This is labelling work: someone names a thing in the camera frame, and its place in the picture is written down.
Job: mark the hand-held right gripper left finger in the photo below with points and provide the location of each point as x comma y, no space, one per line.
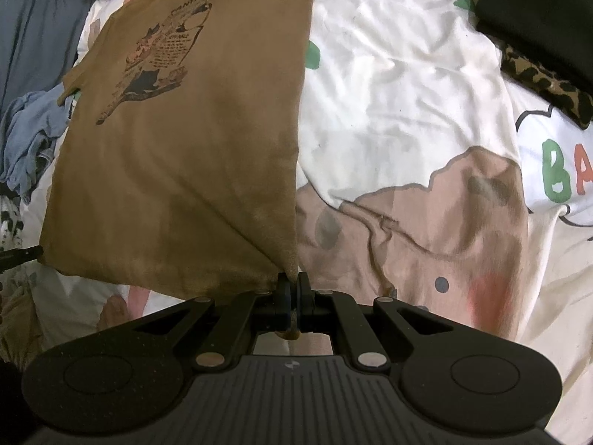
283,299

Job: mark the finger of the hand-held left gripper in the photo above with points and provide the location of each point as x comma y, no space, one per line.
21,256

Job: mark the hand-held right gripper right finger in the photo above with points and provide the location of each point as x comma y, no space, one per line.
305,299

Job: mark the brown printed t-shirt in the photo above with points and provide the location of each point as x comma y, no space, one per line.
185,148

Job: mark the black spotted white cloth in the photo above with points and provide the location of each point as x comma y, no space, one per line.
9,222

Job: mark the tan cloth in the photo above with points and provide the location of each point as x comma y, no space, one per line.
18,324

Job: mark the light blue denim garment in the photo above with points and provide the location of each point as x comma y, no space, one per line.
32,134

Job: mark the white cartoon printed bedsheet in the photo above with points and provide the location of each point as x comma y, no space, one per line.
407,102

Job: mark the grey-blue bed sheet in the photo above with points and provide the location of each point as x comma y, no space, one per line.
37,32

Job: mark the leopard print cloth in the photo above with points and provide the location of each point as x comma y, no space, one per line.
551,85

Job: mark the black garment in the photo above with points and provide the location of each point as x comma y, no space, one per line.
537,4

